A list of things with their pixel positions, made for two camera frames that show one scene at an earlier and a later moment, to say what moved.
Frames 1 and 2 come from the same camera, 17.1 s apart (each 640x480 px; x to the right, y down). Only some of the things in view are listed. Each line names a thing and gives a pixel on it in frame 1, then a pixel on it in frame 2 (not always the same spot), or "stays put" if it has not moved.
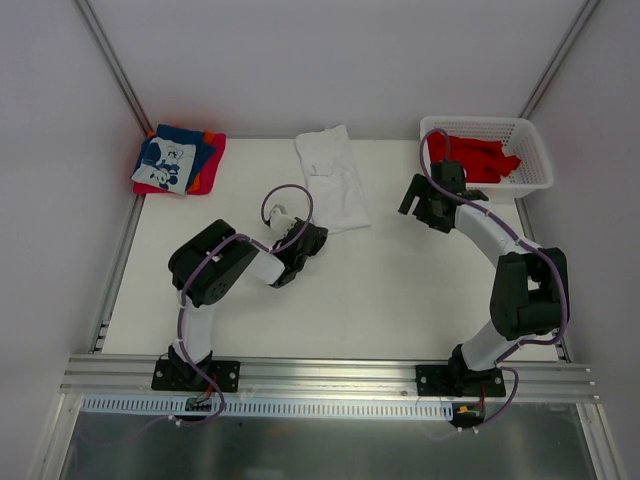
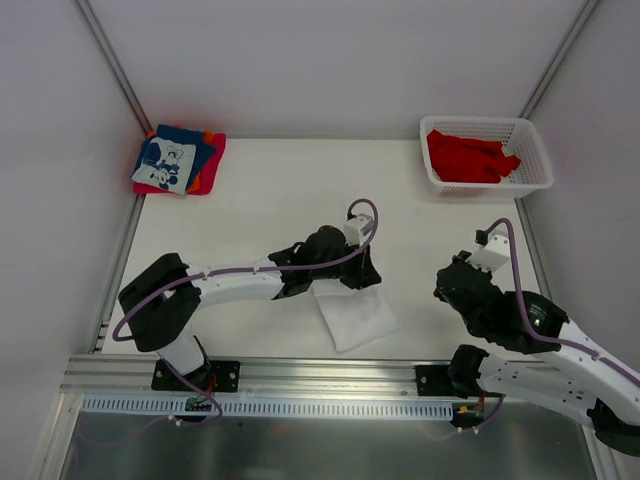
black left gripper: (310, 238) -> (364, 270)
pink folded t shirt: (207, 176) stays put
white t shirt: (335, 180) -> (355, 317)
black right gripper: (422, 201) -> (455, 282)
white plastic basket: (520, 139) stays put
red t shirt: (483, 160) stays put
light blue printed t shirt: (165, 165) stays put
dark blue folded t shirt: (197, 137) stays put
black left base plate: (181, 375) stays put
